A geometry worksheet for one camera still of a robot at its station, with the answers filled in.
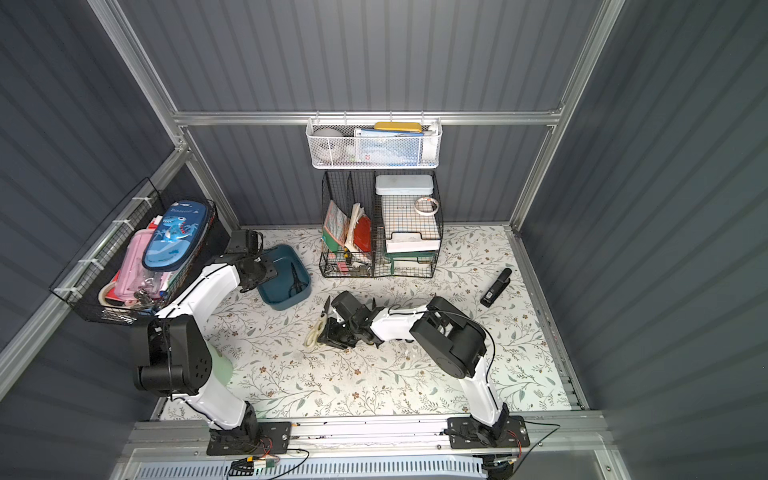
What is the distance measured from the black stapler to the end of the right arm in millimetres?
433

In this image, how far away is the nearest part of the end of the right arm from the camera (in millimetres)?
710

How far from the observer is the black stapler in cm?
98
